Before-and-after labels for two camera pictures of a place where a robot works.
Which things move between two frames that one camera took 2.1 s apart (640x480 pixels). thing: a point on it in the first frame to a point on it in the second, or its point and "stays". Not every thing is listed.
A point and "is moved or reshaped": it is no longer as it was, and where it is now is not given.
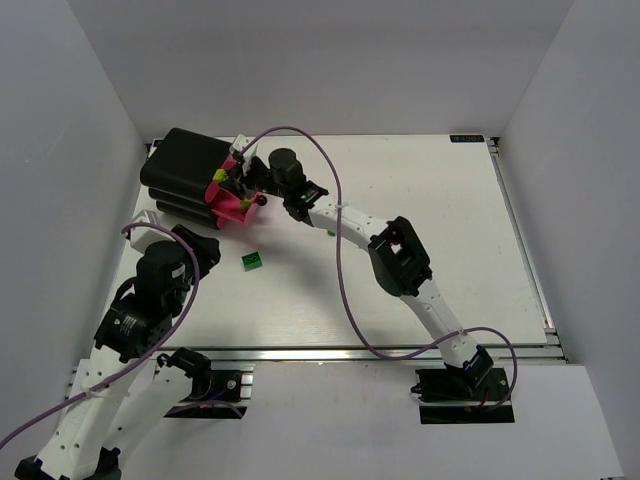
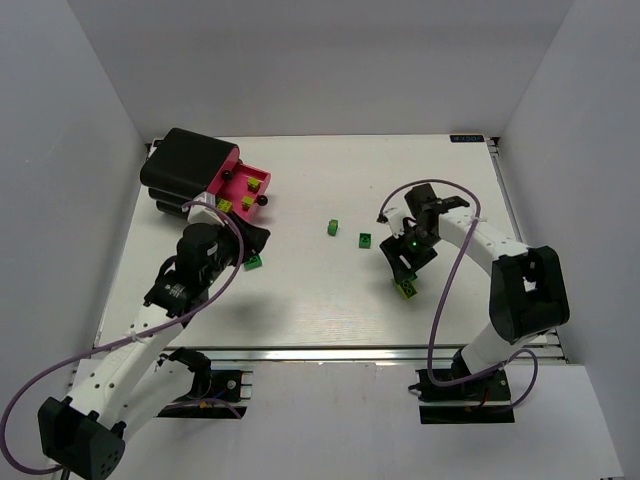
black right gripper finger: [237, 181] to [404, 269]
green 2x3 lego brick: [251, 261] stays
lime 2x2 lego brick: [220, 175] is moved or reshaped
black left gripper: [198, 245] to [248, 239]
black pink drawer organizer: [192, 179] stays
